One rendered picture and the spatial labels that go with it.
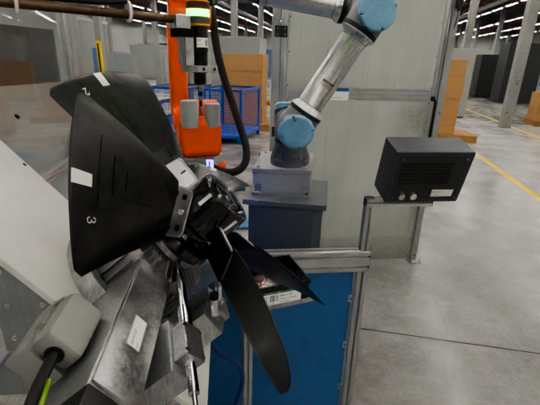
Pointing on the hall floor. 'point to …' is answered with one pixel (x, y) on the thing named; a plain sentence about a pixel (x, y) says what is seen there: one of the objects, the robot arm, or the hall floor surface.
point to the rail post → (353, 337)
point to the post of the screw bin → (247, 369)
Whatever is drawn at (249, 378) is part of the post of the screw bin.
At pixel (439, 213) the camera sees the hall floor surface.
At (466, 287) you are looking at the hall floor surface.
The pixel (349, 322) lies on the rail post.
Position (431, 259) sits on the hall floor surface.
